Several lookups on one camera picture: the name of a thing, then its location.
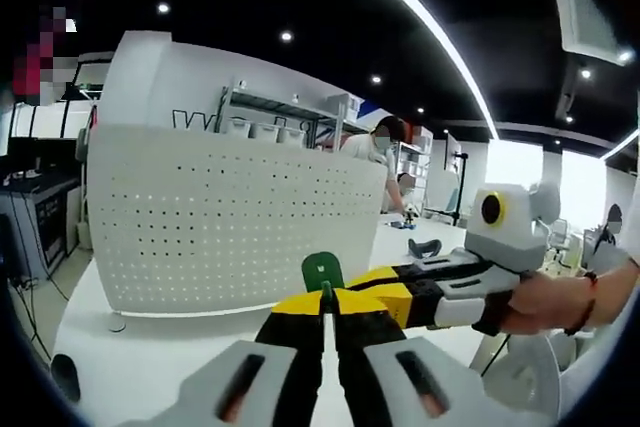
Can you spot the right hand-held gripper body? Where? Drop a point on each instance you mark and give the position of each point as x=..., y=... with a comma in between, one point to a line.
x=510, y=232

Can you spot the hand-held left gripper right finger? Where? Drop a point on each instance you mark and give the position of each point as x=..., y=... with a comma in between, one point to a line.
x=370, y=342

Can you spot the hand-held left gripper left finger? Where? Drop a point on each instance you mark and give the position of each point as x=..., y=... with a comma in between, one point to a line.
x=295, y=347

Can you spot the green hook assembly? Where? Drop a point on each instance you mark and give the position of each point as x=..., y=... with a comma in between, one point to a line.
x=322, y=272

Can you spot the white perforated mounting plate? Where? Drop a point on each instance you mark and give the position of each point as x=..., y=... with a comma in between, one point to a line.
x=225, y=227

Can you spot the person's right hand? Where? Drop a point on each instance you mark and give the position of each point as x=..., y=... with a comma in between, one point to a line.
x=550, y=302

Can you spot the black curved device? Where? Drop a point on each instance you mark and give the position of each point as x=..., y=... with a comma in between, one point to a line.
x=425, y=248

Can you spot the black tripod stand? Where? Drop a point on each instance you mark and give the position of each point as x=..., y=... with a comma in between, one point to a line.
x=459, y=187

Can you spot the grey mesh office chair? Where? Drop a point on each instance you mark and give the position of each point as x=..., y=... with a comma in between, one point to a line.
x=520, y=372

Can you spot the linear ceiling light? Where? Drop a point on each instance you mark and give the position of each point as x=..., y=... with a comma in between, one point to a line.
x=440, y=37

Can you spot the metal storage shelf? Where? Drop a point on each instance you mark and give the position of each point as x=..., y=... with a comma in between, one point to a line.
x=280, y=112

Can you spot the ceiling air vent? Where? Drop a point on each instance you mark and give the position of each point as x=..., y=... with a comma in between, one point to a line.
x=587, y=17

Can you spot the black oval stand base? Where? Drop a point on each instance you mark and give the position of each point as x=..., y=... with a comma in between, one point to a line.
x=66, y=377

